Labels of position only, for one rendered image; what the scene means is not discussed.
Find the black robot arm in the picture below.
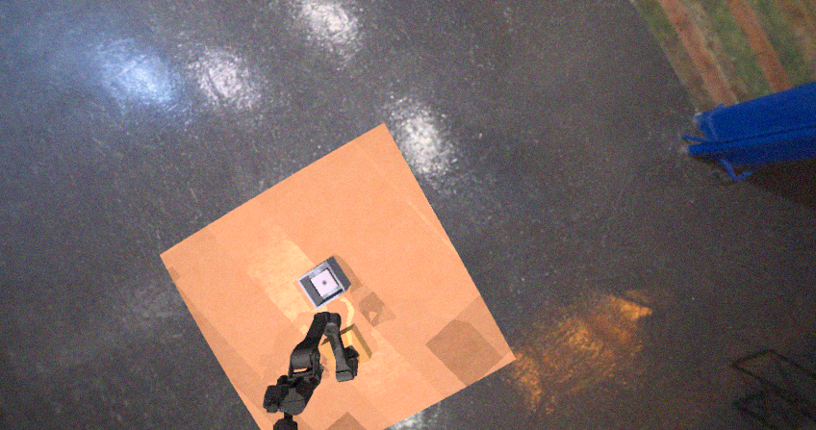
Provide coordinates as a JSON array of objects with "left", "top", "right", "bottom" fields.
[{"left": 263, "top": 312, "right": 360, "bottom": 416}]

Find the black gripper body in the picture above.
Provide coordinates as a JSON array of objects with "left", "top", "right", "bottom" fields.
[{"left": 273, "top": 374, "right": 298, "bottom": 430}]

